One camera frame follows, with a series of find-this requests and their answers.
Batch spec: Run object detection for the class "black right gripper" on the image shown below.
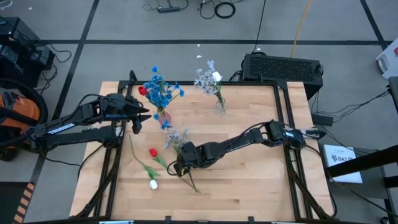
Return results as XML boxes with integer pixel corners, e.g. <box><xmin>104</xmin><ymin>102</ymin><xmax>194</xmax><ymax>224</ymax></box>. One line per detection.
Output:
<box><xmin>174</xmin><ymin>141</ymin><xmax>222</xmax><ymax>177</ymax></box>

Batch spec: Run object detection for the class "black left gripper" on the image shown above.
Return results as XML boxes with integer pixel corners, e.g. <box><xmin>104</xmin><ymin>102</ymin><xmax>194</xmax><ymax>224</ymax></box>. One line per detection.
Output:
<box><xmin>104</xmin><ymin>94</ymin><xmax>153</xmax><ymax>136</ymax></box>

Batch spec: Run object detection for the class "white artificial flower bunch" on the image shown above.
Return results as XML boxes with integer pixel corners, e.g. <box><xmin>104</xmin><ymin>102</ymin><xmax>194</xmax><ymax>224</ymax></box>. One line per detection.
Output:
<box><xmin>193</xmin><ymin>60</ymin><xmax>223</xmax><ymax>103</ymax></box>
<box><xmin>163</xmin><ymin>127</ymin><xmax>200</xmax><ymax>194</ymax></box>

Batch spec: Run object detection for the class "pink glass vase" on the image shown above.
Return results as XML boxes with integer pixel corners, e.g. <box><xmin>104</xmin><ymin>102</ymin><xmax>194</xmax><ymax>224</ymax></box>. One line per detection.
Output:
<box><xmin>157</xmin><ymin>110</ymin><xmax>172</xmax><ymax>127</ymax></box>

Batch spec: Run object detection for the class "clear glass vase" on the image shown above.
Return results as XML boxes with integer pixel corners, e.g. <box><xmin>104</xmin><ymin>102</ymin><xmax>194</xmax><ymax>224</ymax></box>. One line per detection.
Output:
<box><xmin>215</xmin><ymin>98</ymin><xmax>226</xmax><ymax>115</ymax></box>

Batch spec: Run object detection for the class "black power strip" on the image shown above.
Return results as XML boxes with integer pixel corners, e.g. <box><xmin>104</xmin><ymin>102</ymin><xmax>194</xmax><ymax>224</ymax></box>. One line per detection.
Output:
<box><xmin>157</xmin><ymin>6</ymin><xmax>181</xmax><ymax>14</ymax></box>

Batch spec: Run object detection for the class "small black box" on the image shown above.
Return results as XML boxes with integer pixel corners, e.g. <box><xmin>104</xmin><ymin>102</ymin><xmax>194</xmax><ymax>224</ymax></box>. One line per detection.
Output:
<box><xmin>29</xmin><ymin>46</ymin><xmax>56</xmax><ymax>71</ymax></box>

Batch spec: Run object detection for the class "orange and black vacuum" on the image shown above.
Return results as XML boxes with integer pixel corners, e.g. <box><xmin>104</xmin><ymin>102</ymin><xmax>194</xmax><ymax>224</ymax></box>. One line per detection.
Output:
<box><xmin>0</xmin><ymin>77</ymin><xmax>49</xmax><ymax>162</ymax></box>

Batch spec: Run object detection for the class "black perforated computer case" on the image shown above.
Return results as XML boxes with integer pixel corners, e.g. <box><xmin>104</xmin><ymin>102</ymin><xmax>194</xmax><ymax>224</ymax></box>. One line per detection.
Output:
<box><xmin>241</xmin><ymin>53</ymin><xmax>324</xmax><ymax>100</ymax></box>

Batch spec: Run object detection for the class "black computer tower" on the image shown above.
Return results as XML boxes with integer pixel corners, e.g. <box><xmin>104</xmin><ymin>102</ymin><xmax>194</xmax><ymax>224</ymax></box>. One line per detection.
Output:
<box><xmin>0</xmin><ymin>17</ymin><xmax>38</xmax><ymax>88</ymax></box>

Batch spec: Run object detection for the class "black power brick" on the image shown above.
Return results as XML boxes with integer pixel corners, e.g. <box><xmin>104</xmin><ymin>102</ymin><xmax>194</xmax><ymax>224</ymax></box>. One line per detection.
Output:
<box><xmin>312</xmin><ymin>114</ymin><xmax>335</xmax><ymax>127</ymax></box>

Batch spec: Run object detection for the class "black orange striped floor mat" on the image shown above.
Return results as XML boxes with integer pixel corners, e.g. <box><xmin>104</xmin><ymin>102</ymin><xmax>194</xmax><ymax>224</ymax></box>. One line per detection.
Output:
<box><xmin>0</xmin><ymin>182</ymin><xmax>35</xmax><ymax>224</ymax></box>

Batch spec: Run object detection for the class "white printed paper sheet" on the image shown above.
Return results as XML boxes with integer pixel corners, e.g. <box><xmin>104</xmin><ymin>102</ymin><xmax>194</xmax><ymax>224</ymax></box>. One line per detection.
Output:
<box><xmin>322</xmin><ymin>143</ymin><xmax>364</xmax><ymax>184</ymax></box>

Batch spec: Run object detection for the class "black metal bar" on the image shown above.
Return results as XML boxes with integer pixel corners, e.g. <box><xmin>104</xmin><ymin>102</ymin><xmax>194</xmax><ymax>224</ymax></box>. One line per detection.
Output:
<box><xmin>325</xmin><ymin>146</ymin><xmax>398</xmax><ymax>178</ymax></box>

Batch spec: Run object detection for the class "dark side table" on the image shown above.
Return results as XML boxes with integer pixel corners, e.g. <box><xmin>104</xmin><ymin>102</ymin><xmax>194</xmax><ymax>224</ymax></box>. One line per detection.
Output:
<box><xmin>318</xmin><ymin>141</ymin><xmax>398</xmax><ymax>224</ymax></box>

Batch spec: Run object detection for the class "white plastic bin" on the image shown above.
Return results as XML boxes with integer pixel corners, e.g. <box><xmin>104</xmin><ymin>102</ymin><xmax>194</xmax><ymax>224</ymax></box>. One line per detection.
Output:
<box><xmin>375</xmin><ymin>37</ymin><xmax>398</xmax><ymax>80</ymax></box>

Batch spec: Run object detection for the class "black aluminium table frame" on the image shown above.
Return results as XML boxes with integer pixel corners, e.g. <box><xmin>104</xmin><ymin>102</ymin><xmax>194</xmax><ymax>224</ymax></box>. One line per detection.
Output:
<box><xmin>70</xmin><ymin>70</ymin><xmax>338</xmax><ymax>224</ymax></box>

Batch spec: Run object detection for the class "coiled black cable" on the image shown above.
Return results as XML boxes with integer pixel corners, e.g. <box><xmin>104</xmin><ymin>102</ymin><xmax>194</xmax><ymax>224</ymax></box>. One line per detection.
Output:
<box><xmin>214</xmin><ymin>1</ymin><xmax>236</xmax><ymax>19</ymax></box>

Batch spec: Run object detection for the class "black hanging cable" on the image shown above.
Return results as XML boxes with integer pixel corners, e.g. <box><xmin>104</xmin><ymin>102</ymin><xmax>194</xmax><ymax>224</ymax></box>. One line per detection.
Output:
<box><xmin>252</xmin><ymin>0</ymin><xmax>267</xmax><ymax>54</ymax></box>

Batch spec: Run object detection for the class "yellow hanging cable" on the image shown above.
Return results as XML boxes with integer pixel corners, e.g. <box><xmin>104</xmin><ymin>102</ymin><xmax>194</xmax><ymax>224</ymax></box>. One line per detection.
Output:
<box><xmin>290</xmin><ymin>0</ymin><xmax>312</xmax><ymax>59</ymax></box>

